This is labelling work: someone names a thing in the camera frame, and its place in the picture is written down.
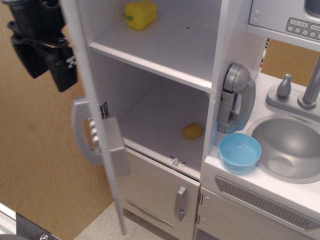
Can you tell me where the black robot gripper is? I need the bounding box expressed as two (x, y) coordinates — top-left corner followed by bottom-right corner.
(6, 0), (78, 92)

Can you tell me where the white toy fridge door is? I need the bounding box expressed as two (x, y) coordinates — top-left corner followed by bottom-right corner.
(60, 0), (127, 235)

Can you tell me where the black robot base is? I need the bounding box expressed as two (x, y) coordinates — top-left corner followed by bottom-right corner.
(0, 212), (60, 240)

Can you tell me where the white toy fridge cabinet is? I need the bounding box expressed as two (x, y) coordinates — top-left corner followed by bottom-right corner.
(77, 0), (264, 181)

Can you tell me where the yellow toy bell pepper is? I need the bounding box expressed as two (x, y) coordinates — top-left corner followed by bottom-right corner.
(122, 0), (158, 31)

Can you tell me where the plywood board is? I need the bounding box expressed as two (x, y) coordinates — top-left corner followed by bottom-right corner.
(0, 5), (117, 240)

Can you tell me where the grey ice dispenser panel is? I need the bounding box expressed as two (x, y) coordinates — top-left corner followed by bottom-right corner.
(87, 117), (130, 178)

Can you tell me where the small yellow toy fruit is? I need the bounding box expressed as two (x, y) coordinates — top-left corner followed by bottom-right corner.
(182, 123), (203, 140)

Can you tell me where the grey lower freezer door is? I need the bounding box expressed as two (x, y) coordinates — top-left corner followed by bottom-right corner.
(117, 149), (200, 240)

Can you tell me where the light blue plastic bowl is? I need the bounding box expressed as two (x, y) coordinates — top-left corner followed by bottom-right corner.
(218, 133), (262, 174)

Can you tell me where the white oven door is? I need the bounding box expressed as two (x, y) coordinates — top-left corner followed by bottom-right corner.
(197, 187), (320, 240)

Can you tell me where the toy microwave with keypad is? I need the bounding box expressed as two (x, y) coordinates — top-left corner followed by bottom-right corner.
(246, 0), (320, 52)

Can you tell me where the grey oven vent panel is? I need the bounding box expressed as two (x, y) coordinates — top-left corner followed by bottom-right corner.
(214, 176), (320, 231)

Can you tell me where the grey toy sink basin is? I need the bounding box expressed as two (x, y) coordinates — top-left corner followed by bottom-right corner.
(246, 115), (320, 184)

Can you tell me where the grey toy faucet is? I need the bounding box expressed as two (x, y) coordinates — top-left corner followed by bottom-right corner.
(266, 60), (320, 122)

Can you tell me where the grey fridge door handle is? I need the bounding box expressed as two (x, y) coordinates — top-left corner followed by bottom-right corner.
(71, 96), (103, 167)

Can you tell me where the grey toy wall phone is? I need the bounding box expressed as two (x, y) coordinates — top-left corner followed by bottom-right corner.
(217, 63), (256, 134)

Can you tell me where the grey freezer door handle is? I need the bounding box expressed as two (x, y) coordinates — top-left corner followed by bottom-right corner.
(174, 186), (187, 222)

